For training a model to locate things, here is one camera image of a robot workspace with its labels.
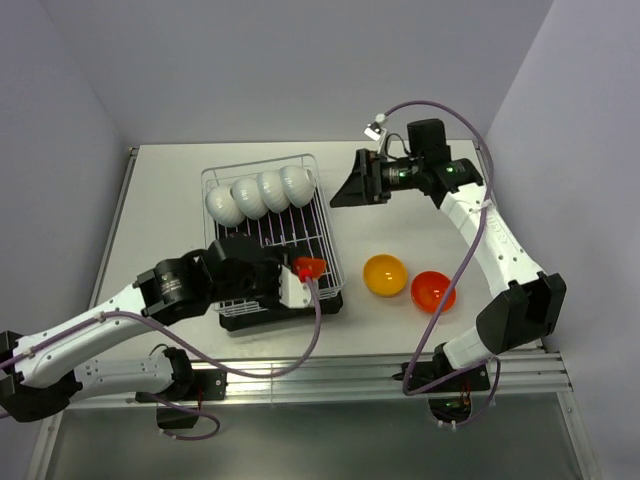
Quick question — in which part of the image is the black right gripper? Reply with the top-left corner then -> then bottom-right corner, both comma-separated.
329,149 -> 423,208

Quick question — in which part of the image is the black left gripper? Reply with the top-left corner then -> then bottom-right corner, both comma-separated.
211,245 -> 298,307

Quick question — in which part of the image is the orange plastic bowl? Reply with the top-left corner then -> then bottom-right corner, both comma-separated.
292,257 -> 327,282
410,271 -> 450,314

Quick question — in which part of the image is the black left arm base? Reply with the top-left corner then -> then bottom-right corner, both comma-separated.
156,369 -> 227,441

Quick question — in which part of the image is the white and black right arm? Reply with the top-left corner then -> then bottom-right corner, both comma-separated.
330,119 -> 567,390

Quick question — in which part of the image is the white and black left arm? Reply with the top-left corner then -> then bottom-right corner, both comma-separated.
1,235 -> 294,423

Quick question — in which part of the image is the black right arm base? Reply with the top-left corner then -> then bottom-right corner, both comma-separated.
392,357 -> 497,431

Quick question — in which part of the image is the black drip tray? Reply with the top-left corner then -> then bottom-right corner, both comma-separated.
205,194 -> 344,332

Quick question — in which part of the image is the yellow plastic bowl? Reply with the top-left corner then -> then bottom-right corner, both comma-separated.
362,254 -> 408,297

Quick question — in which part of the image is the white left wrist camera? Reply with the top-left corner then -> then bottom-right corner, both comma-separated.
279,267 -> 312,309

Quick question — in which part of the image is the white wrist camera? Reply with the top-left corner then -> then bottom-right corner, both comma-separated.
279,267 -> 312,309
364,113 -> 388,153

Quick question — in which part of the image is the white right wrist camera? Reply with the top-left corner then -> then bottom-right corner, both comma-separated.
364,113 -> 388,153

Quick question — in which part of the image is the white wire dish rack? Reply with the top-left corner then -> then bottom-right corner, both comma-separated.
201,153 -> 344,331

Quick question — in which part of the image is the aluminium frame rail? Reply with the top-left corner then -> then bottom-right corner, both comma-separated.
47,351 -> 574,410

